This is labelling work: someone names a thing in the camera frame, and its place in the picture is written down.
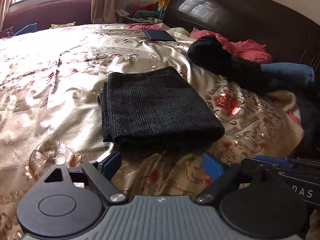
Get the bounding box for yellow green cloth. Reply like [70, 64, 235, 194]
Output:
[50, 22, 75, 29]

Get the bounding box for beige floral satin bedspread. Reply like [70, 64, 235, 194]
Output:
[1, 24, 304, 239]

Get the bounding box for maroon padded window bench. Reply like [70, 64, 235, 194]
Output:
[3, 0, 91, 32]

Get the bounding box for dark grey checked pants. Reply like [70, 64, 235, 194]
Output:
[98, 67, 225, 152]

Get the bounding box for pink crumpled cloth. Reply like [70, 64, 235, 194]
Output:
[125, 23, 272, 63]

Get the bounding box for cluttered bedside table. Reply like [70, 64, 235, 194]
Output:
[116, 3, 163, 24]

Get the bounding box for black garment pile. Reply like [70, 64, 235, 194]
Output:
[187, 35, 276, 93]

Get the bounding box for dark wooden headboard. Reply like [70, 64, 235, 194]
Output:
[164, 0, 319, 70]

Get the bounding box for right beige curtain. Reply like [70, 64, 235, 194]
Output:
[91, 0, 116, 24]

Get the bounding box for yellow green carton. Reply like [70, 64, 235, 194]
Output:
[156, 0, 170, 20]

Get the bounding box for blue rimmed dark bag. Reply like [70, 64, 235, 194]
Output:
[14, 23, 37, 36]

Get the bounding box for blue folded jeans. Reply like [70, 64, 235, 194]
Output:
[261, 62, 315, 85]

